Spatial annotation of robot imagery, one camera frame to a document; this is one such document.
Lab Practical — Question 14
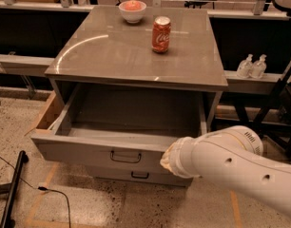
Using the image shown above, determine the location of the grey top drawer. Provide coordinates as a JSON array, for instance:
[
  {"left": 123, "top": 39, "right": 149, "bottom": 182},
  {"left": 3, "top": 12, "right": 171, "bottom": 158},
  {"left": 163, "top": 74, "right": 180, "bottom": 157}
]
[{"left": 32, "top": 84, "right": 204, "bottom": 172}]

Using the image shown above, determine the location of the grey drawer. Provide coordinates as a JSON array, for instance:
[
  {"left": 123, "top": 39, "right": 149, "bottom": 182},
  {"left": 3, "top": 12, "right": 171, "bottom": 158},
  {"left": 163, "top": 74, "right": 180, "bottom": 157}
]
[
  {"left": 32, "top": 84, "right": 204, "bottom": 172},
  {"left": 86, "top": 166, "right": 192, "bottom": 187}
]

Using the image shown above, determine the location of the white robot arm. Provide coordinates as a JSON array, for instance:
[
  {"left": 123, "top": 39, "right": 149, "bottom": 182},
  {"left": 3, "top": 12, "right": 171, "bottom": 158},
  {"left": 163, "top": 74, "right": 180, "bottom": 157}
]
[{"left": 160, "top": 125, "right": 291, "bottom": 218}]

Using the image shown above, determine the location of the grey lower drawer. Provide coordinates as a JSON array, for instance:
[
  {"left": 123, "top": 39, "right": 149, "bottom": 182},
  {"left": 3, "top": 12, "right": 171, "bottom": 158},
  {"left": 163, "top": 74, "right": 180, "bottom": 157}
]
[{"left": 86, "top": 166, "right": 192, "bottom": 187}]

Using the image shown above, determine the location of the grey drawer cabinet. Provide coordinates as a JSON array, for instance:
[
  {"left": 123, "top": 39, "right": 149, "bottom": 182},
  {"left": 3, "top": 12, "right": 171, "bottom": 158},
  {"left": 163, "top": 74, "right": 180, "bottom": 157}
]
[{"left": 46, "top": 6, "right": 228, "bottom": 136}]

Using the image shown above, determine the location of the left clear sanitizer bottle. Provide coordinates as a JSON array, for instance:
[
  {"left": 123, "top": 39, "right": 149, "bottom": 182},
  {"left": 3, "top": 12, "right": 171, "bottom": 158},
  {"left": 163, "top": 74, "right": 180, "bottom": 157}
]
[{"left": 237, "top": 54, "right": 253, "bottom": 78}]

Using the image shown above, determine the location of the clear sanitizer bottle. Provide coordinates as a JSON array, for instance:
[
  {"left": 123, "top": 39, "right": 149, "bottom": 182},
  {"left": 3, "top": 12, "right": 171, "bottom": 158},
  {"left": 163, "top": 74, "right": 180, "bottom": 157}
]
[
  {"left": 237, "top": 54, "right": 253, "bottom": 78},
  {"left": 249, "top": 54, "right": 266, "bottom": 79}
]

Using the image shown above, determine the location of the black office chair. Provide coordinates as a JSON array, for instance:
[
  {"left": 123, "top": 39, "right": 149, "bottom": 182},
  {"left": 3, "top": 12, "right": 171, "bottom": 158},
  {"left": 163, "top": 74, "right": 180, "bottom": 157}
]
[{"left": 253, "top": 61, "right": 291, "bottom": 160}]

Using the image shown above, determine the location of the right clear sanitizer bottle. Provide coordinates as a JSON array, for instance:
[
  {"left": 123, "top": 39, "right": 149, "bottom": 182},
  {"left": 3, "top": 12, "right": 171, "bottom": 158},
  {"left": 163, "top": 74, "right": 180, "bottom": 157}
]
[{"left": 249, "top": 54, "right": 266, "bottom": 79}]

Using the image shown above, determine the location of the cardboard box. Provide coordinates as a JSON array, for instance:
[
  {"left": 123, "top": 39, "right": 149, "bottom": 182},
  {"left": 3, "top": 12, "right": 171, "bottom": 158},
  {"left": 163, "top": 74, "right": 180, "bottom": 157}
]
[{"left": 25, "top": 91, "right": 63, "bottom": 135}]

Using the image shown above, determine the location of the red soda can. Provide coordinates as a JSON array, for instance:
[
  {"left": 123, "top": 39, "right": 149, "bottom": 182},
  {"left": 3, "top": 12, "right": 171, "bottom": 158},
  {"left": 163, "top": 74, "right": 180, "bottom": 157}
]
[{"left": 152, "top": 16, "right": 171, "bottom": 53}]

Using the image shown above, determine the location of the white bowl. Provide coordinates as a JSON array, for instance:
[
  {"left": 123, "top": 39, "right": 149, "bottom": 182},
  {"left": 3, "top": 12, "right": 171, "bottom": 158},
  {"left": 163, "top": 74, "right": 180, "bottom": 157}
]
[{"left": 119, "top": 1, "right": 146, "bottom": 24}]

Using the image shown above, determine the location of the red apple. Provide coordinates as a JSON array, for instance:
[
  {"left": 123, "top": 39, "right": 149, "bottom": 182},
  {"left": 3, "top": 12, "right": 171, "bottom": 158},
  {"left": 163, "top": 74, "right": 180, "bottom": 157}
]
[{"left": 125, "top": 0, "right": 142, "bottom": 10}]

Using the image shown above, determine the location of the black stand leg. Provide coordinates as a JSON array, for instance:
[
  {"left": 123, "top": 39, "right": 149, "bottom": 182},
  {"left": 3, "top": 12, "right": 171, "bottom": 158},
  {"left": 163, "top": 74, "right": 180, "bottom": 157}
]
[{"left": 0, "top": 150, "right": 29, "bottom": 228}]

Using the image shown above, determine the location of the black lower drawer handle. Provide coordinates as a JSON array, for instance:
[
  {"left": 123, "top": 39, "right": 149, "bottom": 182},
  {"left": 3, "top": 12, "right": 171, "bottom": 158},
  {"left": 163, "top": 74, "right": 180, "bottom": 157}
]
[{"left": 130, "top": 171, "right": 149, "bottom": 180}]

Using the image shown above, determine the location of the black drawer handle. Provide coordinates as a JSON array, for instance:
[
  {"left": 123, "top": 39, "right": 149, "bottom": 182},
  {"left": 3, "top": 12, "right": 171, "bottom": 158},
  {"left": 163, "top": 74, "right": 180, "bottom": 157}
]
[
  {"left": 130, "top": 171, "right": 149, "bottom": 180},
  {"left": 110, "top": 151, "right": 142, "bottom": 163}
]

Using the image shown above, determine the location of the black top drawer handle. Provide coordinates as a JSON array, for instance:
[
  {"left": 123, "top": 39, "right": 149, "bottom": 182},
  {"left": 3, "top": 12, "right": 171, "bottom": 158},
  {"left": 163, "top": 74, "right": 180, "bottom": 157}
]
[{"left": 110, "top": 151, "right": 142, "bottom": 163}]

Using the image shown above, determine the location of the black floor cable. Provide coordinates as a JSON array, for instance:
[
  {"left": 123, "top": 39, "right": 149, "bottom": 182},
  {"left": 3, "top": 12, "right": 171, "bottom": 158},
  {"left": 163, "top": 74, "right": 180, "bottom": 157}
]
[{"left": 0, "top": 149, "right": 72, "bottom": 228}]

